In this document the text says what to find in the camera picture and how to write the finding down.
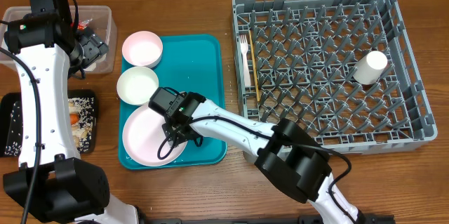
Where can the clear plastic bin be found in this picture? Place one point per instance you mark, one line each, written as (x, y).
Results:
(102, 24)

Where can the red snack wrapper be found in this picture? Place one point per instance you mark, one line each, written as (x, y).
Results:
(84, 24)

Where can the black food waste tray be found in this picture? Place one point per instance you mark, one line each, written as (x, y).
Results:
(82, 102)

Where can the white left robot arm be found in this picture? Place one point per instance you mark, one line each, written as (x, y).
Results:
(53, 184)

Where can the pink bowl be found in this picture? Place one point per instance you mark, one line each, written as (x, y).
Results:
(143, 49)

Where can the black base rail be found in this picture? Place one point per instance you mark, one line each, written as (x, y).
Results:
(310, 219)

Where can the orange carrot piece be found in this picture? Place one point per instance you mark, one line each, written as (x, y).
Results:
(74, 118)

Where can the wooden chopstick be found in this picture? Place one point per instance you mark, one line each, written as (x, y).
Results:
(254, 64)

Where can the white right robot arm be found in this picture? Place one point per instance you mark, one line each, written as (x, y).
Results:
(284, 153)

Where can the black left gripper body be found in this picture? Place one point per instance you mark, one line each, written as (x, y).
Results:
(90, 48)

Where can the grey dishwasher rack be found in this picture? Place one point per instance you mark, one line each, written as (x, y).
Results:
(306, 52)

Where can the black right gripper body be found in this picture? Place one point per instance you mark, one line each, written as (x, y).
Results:
(176, 136)

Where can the white cup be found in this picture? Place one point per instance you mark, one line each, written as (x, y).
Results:
(370, 67)

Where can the white bowl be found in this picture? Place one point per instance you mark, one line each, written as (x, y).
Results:
(136, 85)

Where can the white plastic fork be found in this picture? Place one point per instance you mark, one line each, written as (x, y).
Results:
(244, 52)

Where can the large pink plate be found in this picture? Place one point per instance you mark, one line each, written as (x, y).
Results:
(143, 135)

